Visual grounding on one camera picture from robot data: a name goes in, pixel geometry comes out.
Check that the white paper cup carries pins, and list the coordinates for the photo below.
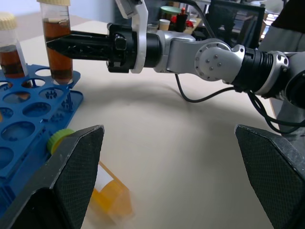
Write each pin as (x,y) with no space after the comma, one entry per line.
(164,25)

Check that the yellow tube with green cap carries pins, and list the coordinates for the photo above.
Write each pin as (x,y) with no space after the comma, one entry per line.
(112,195)

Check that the blue test tube rack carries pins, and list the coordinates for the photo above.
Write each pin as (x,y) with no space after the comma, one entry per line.
(35,109)

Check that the clear plastic cup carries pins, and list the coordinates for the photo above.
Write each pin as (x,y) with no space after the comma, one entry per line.
(153,28)

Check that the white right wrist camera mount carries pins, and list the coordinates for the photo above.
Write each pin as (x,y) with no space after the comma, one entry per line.
(141,55)

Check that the black monitor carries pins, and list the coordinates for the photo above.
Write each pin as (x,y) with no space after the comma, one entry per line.
(238,23)

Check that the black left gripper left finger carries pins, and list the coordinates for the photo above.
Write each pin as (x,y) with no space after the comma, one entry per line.
(59,181)

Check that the brown tube with cream cap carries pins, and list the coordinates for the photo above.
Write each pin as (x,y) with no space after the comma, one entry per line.
(60,69)
(10,62)

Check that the black bottle with red cap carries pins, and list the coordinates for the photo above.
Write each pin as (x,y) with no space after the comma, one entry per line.
(181,21)

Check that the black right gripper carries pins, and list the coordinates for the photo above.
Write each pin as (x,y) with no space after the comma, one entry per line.
(121,47)

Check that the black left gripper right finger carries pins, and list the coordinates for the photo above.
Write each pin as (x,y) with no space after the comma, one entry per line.
(276,181)

